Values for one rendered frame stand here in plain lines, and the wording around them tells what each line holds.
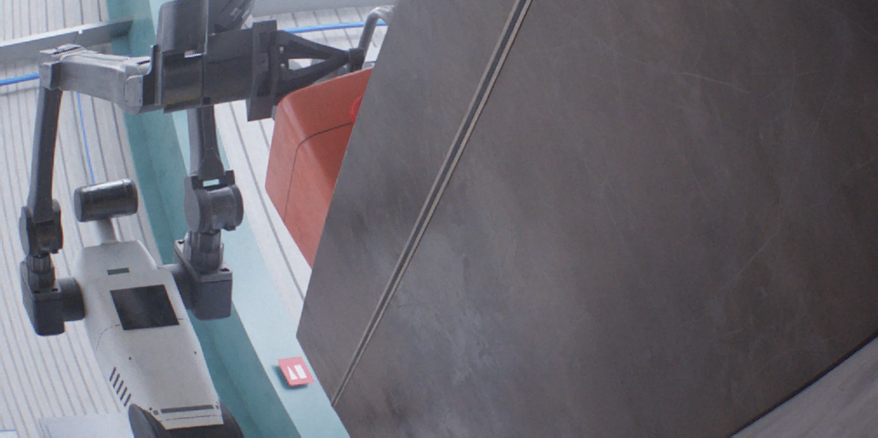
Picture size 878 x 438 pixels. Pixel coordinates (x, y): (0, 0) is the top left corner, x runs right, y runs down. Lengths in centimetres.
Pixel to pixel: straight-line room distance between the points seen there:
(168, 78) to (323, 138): 19
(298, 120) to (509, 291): 40
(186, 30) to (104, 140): 776
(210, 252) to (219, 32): 88
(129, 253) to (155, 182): 668
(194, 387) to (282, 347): 544
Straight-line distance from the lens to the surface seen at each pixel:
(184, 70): 108
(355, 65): 112
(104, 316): 179
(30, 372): 753
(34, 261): 180
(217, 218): 190
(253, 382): 768
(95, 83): 131
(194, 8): 108
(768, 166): 41
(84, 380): 764
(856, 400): 20
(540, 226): 63
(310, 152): 104
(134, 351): 177
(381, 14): 112
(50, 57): 151
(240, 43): 109
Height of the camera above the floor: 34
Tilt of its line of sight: 20 degrees up
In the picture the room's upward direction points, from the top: 25 degrees counter-clockwise
